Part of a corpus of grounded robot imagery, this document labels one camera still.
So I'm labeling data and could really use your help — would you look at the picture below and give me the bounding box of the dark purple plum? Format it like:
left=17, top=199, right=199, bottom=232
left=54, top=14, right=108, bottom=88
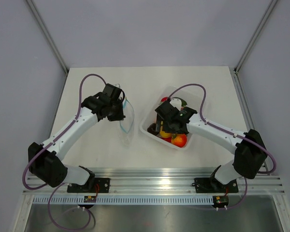
left=147, top=123, right=159, bottom=136

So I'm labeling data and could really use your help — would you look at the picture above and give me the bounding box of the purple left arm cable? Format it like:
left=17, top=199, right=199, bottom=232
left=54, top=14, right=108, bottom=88
left=22, top=73, right=107, bottom=229

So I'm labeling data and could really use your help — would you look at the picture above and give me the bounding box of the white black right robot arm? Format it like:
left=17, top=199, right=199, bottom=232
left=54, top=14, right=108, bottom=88
left=155, top=100, right=267, bottom=193

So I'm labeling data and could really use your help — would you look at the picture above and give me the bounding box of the left small circuit board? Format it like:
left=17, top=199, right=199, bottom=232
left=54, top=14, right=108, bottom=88
left=84, top=196, right=97, bottom=203

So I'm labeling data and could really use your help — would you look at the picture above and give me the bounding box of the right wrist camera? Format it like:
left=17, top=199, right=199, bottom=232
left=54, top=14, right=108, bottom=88
left=170, top=98, right=182, bottom=111

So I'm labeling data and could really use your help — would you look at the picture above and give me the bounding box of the yellow orange fruit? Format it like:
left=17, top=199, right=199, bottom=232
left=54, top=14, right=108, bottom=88
left=159, top=130, right=172, bottom=139

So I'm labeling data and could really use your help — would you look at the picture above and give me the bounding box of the aluminium rail frame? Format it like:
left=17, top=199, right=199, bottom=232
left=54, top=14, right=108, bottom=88
left=21, top=71, right=286, bottom=196

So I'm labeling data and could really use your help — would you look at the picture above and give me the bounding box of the white perforated plastic basket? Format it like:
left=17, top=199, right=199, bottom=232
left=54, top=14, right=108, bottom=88
left=140, top=86, right=202, bottom=151

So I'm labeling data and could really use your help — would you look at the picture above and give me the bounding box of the orange red tomato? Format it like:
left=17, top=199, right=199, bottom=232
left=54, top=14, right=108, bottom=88
left=171, top=134, right=187, bottom=148

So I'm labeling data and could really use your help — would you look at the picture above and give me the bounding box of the clear zip top bag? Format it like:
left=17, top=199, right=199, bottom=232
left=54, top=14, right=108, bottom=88
left=117, top=97, right=135, bottom=147

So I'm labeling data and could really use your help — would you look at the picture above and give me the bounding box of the small circuit board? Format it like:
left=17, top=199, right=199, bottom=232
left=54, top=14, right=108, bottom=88
left=84, top=196, right=97, bottom=203
left=213, top=195, right=229, bottom=208

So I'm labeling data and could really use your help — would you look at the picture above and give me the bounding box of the right aluminium corner post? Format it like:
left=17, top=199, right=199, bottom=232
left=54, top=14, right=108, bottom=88
left=234, top=0, right=279, bottom=74

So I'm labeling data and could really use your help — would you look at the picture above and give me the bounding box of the right small circuit board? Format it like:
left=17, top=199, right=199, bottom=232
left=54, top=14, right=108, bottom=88
left=213, top=195, right=229, bottom=208

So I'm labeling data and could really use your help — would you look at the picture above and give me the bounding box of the aluminium corner post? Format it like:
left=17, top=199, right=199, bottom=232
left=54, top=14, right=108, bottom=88
left=234, top=0, right=279, bottom=74
left=25, top=0, right=69, bottom=76

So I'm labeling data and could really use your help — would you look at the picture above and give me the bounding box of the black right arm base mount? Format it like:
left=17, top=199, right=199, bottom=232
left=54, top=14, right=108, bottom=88
left=191, top=177, right=239, bottom=193

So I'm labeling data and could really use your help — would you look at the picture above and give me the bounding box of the white slotted cable duct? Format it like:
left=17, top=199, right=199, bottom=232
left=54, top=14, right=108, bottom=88
left=33, top=195, right=213, bottom=205

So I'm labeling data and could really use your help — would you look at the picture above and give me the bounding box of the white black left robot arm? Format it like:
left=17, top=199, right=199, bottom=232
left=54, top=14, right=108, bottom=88
left=28, top=84, right=125, bottom=192

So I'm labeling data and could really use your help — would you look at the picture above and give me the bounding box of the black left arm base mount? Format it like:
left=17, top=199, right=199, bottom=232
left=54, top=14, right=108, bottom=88
left=67, top=177, right=111, bottom=193

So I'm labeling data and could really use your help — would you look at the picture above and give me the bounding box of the left aluminium corner post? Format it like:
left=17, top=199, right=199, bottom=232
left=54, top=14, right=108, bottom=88
left=25, top=0, right=69, bottom=76

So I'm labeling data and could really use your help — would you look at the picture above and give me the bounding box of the red chili pepper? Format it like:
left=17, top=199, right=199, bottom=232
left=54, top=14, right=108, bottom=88
left=161, top=137, right=172, bottom=143

